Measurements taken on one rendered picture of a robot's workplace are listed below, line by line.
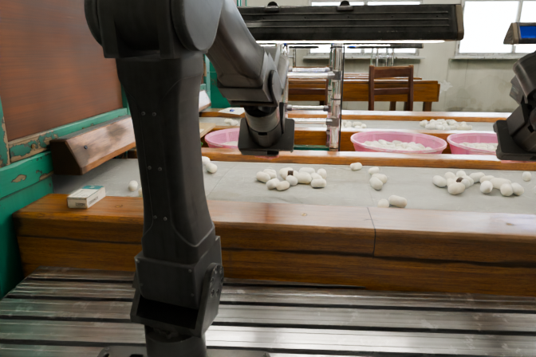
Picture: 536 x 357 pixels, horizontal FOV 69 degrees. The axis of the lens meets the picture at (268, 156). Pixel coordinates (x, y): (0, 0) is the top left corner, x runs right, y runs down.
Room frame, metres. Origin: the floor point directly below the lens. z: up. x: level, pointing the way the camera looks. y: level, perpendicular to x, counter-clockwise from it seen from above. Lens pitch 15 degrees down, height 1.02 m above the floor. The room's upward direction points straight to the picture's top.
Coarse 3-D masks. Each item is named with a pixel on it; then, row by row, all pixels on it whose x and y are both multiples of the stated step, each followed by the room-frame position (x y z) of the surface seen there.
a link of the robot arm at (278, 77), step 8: (264, 48) 0.66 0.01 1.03; (272, 48) 0.66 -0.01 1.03; (272, 56) 0.65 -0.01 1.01; (280, 56) 0.67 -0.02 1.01; (280, 64) 0.67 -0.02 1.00; (288, 64) 0.68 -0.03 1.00; (272, 72) 0.56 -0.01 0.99; (280, 72) 0.66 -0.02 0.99; (272, 80) 0.56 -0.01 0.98; (280, 80) 0.60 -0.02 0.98; (272, 88) 0.56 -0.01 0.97; (280, 88) 0.60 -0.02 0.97; (224, 96) 0.60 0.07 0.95; (272, 96) 0.57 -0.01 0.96; (280, 96) 0.60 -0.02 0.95; (240, 104) 0.61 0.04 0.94; (248, 104) 0.60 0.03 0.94; (256, 104) 0.60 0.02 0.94; (264, 104) 0.59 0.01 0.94; (272, 104) 0.59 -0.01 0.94
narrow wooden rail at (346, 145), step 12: (228, 132) 1.31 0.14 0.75; (300, 132) 1.28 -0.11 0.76; (312, 132) 1.28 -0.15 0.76; (324, 132) 1.27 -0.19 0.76; (348, 132) 1.26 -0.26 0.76; (420, 132) 1.24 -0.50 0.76; (432, 132) 1.24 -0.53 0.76; (444, 132) 1.24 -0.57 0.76; (456, 132) 1.24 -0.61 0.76; (492, 132) 1.24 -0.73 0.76; (204, 144) 1.32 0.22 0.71; (300, 144) 1.28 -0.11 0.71; (312, 144) 1.28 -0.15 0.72; (324, 144) 1.27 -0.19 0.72; (348, 144) 1.26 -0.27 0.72
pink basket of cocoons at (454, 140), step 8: (448, 136) 1.15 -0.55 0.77; (456, 136) 1.19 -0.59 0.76; (464, 136) 1.20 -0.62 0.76; (472, 136) 1.21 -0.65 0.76; (496, 136) 1.19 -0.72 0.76; (456, 144) 1.06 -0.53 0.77; (456, 152) 1.07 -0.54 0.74; (464, 152) 1.04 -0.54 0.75; (472, 152) 1.01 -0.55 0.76; (480, 152) 1.00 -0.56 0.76; (488, 152) 0.98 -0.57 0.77
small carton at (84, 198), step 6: (84, 186) 0.66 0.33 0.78; (90, 186) 0.66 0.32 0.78; (96, 186) 0.66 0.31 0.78; (102, 186) 0.66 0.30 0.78; (78, 192) 0.63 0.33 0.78; (84, 192) 0.63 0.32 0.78; (90, 192) 0.63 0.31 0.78; (96, 192) 0.64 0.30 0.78; (102, 192) 0.66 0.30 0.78; (72, 198) 0.61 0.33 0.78; (78, 198) 0.61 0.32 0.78; (84, 198) 0.61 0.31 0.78; (90, 198) 0.62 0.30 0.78; (96, 198) 0.63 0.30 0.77; (72, 204) 0.61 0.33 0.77; (78, 204) 0.61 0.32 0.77; (84, 204) 0.61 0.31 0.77; (90, 204) 0.62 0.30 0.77
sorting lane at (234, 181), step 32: (128, 160) 0.99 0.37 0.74; (128, 192) 0.75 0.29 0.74; (224, 192) 0.75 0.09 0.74; (256, 192) 0.75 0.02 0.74; (288, 192) 0.75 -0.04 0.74; (320, 192) 0.75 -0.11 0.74; (352, 192) 0.75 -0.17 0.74; (384, 192) 0.75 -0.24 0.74; (416, 192) 0.75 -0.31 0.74; (448, 192) 0.75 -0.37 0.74; (480, 192) 0.75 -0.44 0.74
